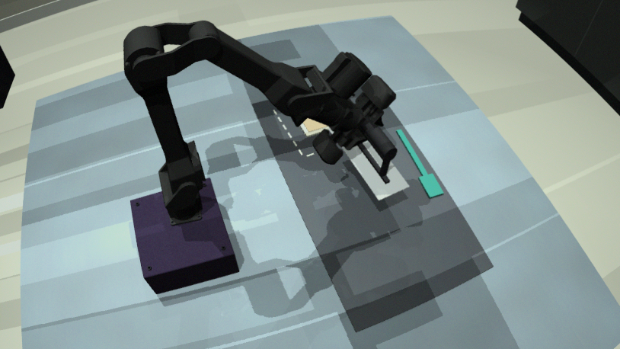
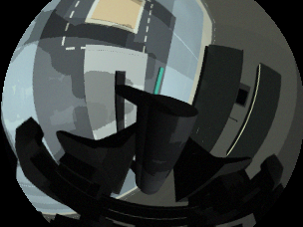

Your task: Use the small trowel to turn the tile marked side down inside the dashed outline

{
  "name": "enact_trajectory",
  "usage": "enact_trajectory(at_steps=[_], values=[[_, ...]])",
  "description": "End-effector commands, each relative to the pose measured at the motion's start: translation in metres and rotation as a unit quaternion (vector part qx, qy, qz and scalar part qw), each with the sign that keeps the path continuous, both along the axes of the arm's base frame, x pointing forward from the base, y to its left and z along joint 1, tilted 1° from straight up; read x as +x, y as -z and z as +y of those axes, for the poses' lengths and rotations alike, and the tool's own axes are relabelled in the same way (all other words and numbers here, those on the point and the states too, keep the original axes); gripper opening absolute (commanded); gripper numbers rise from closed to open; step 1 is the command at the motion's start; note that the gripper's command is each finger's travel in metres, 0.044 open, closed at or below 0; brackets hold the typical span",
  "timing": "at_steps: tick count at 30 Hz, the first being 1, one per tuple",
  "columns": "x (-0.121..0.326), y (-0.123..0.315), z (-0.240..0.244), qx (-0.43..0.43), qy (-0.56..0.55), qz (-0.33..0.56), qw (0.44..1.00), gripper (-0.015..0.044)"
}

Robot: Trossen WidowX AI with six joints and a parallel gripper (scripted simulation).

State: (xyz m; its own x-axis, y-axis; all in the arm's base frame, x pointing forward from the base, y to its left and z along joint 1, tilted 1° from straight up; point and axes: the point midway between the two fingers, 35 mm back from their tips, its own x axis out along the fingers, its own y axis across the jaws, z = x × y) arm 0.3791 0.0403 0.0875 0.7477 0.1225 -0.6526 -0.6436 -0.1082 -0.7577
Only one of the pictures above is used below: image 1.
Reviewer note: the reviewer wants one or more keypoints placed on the teal trowel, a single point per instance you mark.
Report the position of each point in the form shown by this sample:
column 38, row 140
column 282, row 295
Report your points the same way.
column 428, row 181

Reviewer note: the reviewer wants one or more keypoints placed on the white square tile with dark square center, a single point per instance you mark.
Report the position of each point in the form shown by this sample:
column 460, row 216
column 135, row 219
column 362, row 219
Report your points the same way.
column 311, row 127

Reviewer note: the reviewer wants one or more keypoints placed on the small trowel with black handle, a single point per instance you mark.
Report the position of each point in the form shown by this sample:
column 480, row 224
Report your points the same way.
column 372, row 161

